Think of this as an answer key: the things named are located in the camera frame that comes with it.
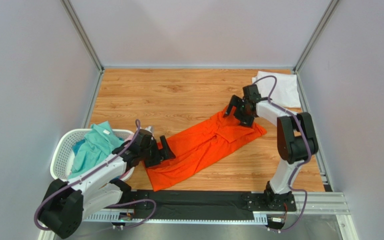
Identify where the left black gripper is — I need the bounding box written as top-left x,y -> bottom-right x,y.
140,135 -> 176,168

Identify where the orange t-shirt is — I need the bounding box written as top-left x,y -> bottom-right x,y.
146,109 -> 267,192

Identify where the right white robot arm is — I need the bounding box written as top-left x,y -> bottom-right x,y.
223,84 -> 319,211

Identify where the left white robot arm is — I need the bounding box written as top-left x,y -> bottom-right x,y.
33,128 -> 176,239

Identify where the folded white t-shirt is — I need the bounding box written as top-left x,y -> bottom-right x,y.
251,71 -> 301,109

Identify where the teal t-shirt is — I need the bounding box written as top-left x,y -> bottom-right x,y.
68,121 -> 124,179

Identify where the white laundry basket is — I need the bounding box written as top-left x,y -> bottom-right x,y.
50,128 -> 134,181

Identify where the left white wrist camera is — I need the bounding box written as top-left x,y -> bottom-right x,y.
144,125 -> 155,134

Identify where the aluminium rail frame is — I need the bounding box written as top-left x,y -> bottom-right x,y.
38,190 -> 358,240

